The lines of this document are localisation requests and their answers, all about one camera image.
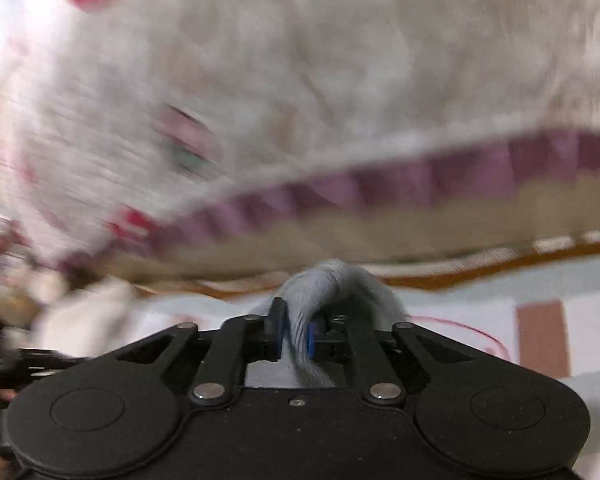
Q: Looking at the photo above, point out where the white red quilted bedspread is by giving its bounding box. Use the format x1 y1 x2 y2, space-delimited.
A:
0 0 600 278

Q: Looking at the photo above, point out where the white folded garment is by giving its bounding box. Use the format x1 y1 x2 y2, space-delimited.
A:
29 278 138 358

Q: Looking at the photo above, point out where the grey knitted sweater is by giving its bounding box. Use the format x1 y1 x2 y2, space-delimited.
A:
245 260 407 389

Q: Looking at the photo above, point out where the checkered bed sheet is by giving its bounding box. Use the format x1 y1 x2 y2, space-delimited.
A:
130 251 600 480

